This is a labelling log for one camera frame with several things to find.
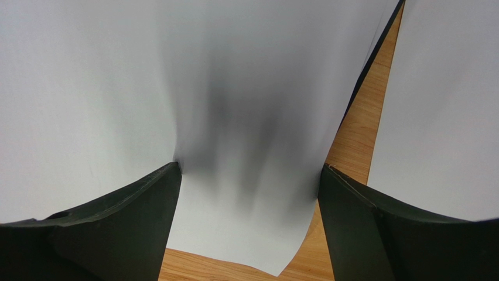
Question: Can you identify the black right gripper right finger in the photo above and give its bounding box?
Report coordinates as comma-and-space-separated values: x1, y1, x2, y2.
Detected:
318, 165, 498, 280

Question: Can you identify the black clipboard folder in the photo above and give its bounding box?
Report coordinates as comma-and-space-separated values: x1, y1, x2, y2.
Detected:
338, 0, 406, 129

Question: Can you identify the white paper sheet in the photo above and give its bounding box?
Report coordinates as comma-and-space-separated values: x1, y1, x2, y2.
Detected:
367, 1, 498, 221
1, 1, 398, 276

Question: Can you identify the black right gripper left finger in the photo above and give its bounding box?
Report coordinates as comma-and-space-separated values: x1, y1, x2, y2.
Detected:
1, 162, 182, 280

